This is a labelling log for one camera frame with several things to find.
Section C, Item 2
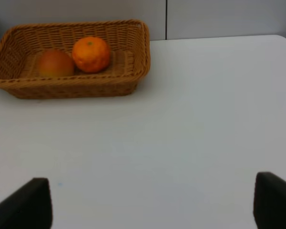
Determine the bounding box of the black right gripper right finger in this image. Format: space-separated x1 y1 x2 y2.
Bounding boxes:
253 172 286 229

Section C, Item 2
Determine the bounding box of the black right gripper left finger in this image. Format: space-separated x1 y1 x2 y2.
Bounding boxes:
0 178 53 229

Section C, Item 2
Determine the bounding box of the orange mandarin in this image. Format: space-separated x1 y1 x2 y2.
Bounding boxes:
71 37 111 73

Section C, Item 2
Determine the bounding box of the light orange wicker basket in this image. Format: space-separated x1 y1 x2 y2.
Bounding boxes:
0 20 151 99

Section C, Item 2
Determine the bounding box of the red yellow peach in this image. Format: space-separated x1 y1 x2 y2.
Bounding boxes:
38 49 75 78

